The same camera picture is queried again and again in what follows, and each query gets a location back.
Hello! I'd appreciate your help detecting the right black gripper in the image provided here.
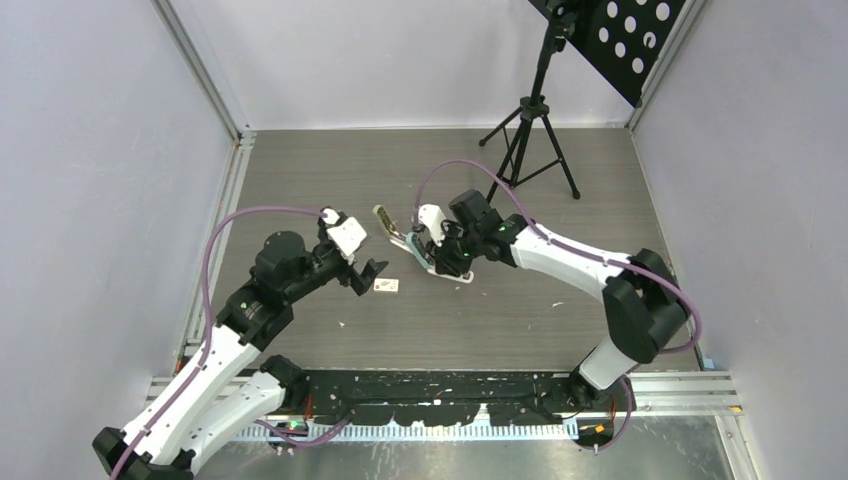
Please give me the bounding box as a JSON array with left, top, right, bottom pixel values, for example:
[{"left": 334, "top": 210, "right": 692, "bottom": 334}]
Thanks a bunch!
[{"left": 426, "top": 220, "right": 483, "bottom": 277}]

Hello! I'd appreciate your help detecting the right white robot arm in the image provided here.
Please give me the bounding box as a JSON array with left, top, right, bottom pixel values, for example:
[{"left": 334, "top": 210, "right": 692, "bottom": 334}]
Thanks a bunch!
[{"left": 415, "top": 189, "right": 694, "bottom": 411}]

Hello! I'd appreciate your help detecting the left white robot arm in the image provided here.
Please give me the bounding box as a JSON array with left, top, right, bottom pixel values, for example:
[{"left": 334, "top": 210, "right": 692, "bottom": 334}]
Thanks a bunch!
[{"left": 93, "top": 217, "right": 387, "bottom": 479}]

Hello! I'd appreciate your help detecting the white staple box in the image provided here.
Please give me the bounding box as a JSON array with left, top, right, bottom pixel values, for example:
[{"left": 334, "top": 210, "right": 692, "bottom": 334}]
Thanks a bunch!
[{"left": 373, "top": 278, "right": 399, "bottom": 293}]

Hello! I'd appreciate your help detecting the black tripod stand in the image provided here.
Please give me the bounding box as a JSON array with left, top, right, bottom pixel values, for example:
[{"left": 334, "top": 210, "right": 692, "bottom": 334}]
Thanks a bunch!
[{"left": 478, "top": 1, "right": 581, "bottom": 200}]

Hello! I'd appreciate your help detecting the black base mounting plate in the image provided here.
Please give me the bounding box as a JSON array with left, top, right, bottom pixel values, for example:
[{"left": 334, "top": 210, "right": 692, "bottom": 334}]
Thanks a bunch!
[{"left": 245, "top": 368, "right": 637, "bottom": 429}]

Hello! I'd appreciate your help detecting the black perforated panel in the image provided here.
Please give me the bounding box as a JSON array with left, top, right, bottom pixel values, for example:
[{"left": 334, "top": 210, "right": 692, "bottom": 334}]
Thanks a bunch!
[{"left": 530, "top": 0, "right": 686, "bottom": 108}]

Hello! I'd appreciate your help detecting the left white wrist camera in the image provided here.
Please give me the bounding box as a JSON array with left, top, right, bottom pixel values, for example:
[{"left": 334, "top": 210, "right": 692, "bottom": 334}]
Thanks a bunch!
[{"left": 321, "top": 207, "right": 368, "bottom": 265}]

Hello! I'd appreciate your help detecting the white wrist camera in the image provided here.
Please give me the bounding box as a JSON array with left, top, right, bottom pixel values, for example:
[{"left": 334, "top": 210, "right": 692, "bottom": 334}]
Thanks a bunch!
[
  {"left": 415, "top": 204, "right": 446, "bottom": 247},
  {"left": 321, "top": 207, "right": 368, "bottom": 265}
]

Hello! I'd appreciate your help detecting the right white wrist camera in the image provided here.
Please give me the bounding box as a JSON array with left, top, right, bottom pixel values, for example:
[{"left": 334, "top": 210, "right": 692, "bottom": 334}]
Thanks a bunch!
[{"left": 415, "top": 204, "right": 446, "bottom": 247}]

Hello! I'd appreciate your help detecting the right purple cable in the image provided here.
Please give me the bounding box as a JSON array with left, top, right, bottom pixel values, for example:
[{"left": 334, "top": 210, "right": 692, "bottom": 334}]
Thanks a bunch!
[{"left": 413, "top": 158, "right": 704, "bottom": 356}]

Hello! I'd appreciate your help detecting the purple cable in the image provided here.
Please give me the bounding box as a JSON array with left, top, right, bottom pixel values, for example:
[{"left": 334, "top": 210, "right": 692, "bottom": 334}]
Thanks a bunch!
[
  {"left": 413, "top": 158, "right": 704, "bottom": 356},
  {"left": 119, "top": 205, "right": 333, "bottom": 465}
]

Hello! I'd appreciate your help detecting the aluminium frame rail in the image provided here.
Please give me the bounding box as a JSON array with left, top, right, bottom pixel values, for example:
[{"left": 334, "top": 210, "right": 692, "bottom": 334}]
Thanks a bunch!
[{"left": 150, "top": 0, "right": 257, "bottom": 148}]

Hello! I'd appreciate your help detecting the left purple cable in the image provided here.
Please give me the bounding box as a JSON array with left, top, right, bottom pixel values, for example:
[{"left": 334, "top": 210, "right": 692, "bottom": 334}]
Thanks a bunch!
[{"left": 119, "top": 205, "right": 333, "bottom": 465}]

